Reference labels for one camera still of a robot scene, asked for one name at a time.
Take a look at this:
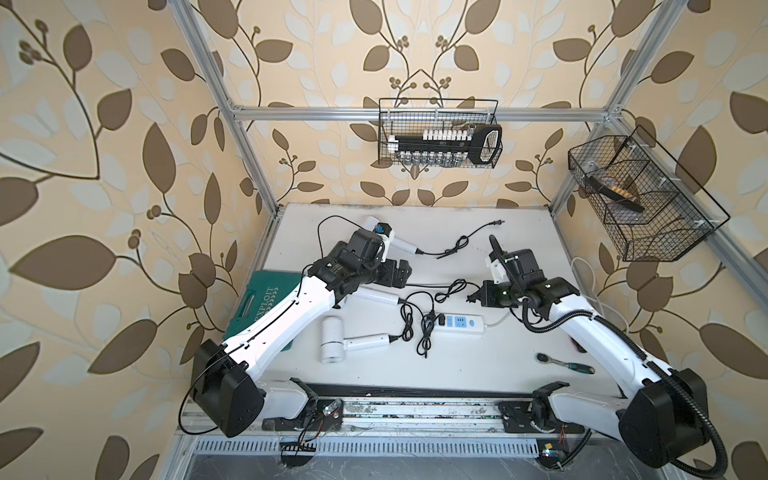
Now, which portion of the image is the dark green hair dryer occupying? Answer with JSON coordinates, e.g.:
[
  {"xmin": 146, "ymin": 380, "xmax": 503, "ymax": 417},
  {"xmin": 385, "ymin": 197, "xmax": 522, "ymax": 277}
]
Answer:
[{"xmin": 407, "ymin": 278, "xmax": 481, "ymax": 304}]

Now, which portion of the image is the small green led board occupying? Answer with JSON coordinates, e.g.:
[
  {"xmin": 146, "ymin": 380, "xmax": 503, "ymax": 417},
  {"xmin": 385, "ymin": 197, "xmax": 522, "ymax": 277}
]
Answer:
[{"xmin": 322, "ymin": 401, "xmax": 342, "ymax": 417}]

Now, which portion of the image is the brush in right basket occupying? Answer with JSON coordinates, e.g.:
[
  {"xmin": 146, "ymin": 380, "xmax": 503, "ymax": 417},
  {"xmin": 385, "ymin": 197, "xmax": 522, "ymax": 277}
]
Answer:
[{"xmin": 587, "ymin": 175, "xmax": 645, "ymax": 213}]

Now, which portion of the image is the white blue power strip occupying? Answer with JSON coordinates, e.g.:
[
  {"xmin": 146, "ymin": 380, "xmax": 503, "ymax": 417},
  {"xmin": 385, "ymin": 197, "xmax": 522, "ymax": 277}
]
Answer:
[{"xmin": 434, "ymin": 313, "xmax": 485, "ymax": 335}]

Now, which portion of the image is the right wire basket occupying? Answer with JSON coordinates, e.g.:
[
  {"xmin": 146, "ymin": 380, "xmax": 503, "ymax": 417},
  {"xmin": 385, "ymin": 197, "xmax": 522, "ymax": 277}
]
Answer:
[{"xmin": 568, "ymin": 125, "xmax": 731, "ymax": 262}]

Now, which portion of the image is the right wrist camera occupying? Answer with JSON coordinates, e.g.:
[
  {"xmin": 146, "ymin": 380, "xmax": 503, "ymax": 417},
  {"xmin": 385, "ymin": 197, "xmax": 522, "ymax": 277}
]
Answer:
[{"xmin": 486, "ymin": 258, "xmax": 509, "ymax": 285}]

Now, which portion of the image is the socket set rail black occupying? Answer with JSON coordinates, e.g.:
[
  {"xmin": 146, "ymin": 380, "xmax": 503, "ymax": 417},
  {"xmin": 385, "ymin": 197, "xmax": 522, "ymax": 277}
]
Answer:
[{"xmin": 383, "ymin": 124, "xmax": 503, "ymax": 168}]

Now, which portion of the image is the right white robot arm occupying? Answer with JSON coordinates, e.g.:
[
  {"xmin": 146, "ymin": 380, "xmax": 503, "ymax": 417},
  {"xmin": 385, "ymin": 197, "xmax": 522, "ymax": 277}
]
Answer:
[{"xmin": 469, "ymin": 236, "xmax": 729, "ymax": 479}]

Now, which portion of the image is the orange handled screwdriver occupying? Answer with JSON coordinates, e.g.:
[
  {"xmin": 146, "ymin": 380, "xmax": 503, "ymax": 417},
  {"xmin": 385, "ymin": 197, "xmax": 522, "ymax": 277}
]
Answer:
[{"xmin": 570, "ymin": 338, "xmax": 587, "ymax": 354}]

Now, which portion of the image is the wire basket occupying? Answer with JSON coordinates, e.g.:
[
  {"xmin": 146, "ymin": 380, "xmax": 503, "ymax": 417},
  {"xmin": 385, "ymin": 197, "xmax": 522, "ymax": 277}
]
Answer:
[
  {"xmin": 568, "ymin": 125, "xmax": 731, "ymax": 262},
  {"xmin": 377, "ymin": 97, "xmax": 503, "ymax": 169}
]

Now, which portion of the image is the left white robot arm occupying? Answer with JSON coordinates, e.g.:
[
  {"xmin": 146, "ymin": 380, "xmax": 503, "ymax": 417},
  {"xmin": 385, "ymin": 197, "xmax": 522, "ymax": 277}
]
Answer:
[{"xmin": 185, "ymin": 222, "xmax": 412, "ymax": 438}]

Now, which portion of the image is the green tool case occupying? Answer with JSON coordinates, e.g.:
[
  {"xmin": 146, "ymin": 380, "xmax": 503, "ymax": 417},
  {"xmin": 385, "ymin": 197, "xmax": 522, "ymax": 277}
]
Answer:
[{"xmin": 222, "ymin": 270, "xmax": 317, "ymax": 353}]

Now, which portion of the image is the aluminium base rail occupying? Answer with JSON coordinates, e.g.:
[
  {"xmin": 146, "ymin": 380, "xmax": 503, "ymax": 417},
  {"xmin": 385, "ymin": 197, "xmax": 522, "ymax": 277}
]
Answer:
[{"xmin": 173, "ymin": 394, "xmax": 673, "ymax": 460}]

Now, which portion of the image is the back wire basket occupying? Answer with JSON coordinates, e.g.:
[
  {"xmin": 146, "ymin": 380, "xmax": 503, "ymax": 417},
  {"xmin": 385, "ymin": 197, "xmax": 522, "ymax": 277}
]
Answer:
[{"xmin": 377, "ymin": 97, "xmax": 503, "ymax": 169}]

